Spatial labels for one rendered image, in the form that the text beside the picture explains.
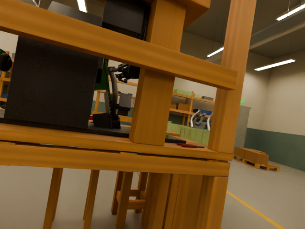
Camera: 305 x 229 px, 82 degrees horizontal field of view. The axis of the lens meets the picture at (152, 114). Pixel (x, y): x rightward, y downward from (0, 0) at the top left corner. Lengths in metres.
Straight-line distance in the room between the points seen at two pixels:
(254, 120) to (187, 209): 7.83
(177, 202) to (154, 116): 1.18
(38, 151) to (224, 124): 0.79
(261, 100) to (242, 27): 8.57
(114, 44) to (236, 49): 0.61
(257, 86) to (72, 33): 9.08
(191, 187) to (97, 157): 1.21
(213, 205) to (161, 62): 0.72
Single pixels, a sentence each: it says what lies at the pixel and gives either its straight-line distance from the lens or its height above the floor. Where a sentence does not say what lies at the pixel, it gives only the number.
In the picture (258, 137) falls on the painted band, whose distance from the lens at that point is 9.58.
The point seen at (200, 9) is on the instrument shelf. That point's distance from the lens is 0.93.
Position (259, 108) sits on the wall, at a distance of 9.52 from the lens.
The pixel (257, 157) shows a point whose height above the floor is 0.32.
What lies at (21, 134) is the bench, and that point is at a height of 0.87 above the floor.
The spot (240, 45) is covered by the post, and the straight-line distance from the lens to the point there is 1.05.
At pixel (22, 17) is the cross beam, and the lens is 0.72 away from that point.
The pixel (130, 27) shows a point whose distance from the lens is 0.86.
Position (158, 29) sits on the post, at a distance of 0.82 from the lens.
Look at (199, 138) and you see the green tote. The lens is 1.76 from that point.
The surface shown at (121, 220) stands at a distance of 1.78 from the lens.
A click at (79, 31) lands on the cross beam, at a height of 1.24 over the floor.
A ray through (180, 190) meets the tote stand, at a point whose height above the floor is 0.39.
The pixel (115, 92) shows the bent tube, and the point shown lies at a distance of 0.98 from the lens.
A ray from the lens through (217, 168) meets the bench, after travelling 0.96.
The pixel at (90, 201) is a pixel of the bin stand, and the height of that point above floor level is 0.27.
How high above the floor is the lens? 1.00
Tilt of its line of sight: 1 degrees up
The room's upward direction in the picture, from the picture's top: 9 degrees clockwise
